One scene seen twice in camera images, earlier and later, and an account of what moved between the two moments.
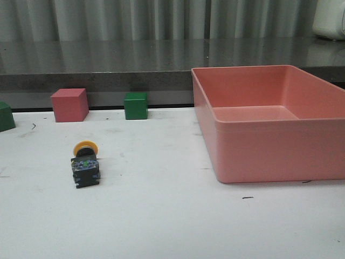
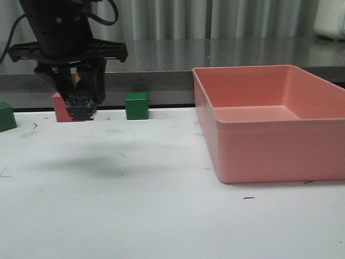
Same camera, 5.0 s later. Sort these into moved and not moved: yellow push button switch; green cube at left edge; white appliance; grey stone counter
Moved: yellow push button switch
Not moved: grey stone counter; green cube at left edge; white appliance
